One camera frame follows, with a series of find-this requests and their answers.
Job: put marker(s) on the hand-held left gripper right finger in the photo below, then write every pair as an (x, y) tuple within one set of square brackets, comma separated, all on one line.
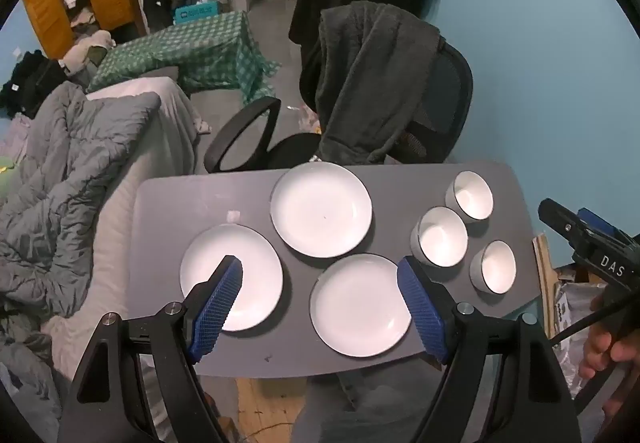
[(422, 313)]

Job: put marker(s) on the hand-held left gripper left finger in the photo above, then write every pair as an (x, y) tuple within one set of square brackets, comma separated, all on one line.
[(215, 310)]

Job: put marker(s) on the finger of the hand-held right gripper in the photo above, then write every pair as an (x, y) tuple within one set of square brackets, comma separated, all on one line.
[(600, 223), (562, 218)]

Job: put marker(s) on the white plate dark rim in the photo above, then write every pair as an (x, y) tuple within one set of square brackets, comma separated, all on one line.
[(355, 308), (321, 209), (260, 283)]

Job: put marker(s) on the white bowl dark rim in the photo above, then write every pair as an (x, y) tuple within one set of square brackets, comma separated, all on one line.
[(494, 268), (470, 197), (440, 238)]

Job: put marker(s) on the person's right hand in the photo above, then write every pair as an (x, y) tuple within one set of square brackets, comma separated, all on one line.
[(597, 355)]

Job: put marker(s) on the grey plastic bag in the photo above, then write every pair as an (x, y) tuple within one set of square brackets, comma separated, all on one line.
[(572, 318)]

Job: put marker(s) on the cardboard sheet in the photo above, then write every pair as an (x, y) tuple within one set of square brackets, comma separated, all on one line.
[(542, 283)]

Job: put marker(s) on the white paper scrap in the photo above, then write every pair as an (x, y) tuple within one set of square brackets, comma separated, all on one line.
[(233, 216)]

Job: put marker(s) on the person's grey trousers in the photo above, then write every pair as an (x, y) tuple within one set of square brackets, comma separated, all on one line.
[(375, 403)]

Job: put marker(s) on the black office chair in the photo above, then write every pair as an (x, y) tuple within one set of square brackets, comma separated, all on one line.
[(290, 148)]

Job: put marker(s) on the white bed sheet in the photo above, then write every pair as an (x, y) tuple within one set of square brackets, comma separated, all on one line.
[(170, 123)]

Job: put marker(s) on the grey quilted duvet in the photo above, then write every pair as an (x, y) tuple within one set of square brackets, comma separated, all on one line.
[(75, 163)]

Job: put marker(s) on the crumpled wrappers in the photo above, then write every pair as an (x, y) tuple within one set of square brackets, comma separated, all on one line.
[(306, 118)]

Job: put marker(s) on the green checkered tablecloth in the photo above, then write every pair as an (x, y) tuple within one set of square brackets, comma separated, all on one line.
[(190, 48)]

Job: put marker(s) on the pile of light clothes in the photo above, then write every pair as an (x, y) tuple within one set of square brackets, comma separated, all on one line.
[(90, 48)]

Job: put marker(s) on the pile of black clothes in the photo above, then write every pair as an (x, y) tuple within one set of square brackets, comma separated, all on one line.
[(30, 83)]

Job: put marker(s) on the teal plastic crate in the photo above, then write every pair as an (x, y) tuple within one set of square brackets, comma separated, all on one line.
[(196, 14)]

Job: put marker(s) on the white wall outlet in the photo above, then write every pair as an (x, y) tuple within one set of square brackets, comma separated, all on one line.
[(17, 54)]

